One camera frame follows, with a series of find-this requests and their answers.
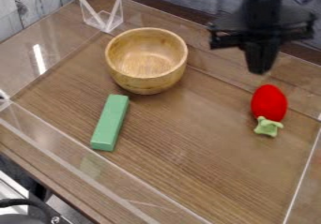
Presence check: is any black equipment lower left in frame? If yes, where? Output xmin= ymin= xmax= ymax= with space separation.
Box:
xmin=0 ymin=195 xmax=72 ymax=224

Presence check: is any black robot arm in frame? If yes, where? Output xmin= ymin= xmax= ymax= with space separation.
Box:
xmin=208 ymin=0 xmax=317 ymax=75

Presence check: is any green rectangular block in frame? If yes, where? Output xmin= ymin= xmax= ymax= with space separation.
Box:
xmin=90 ymin=95 xmax=130 ymax=152

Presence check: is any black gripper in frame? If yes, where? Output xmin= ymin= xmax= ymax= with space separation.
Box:
xmin=208 ymin=3 xmax=317 ymax=75

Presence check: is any clear acrylic tray wall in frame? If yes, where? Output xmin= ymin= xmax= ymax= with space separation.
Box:
xmin=0 ymin=0 xmax=321 ymax=224

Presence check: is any red plush strawberry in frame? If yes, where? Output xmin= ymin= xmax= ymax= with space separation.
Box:
xmin=250 ymin=84 xmax=289 ymax=138

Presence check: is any wooden bowl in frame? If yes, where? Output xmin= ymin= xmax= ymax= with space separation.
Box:
xmin=105 ymin=27 xmax=189 ymax=95

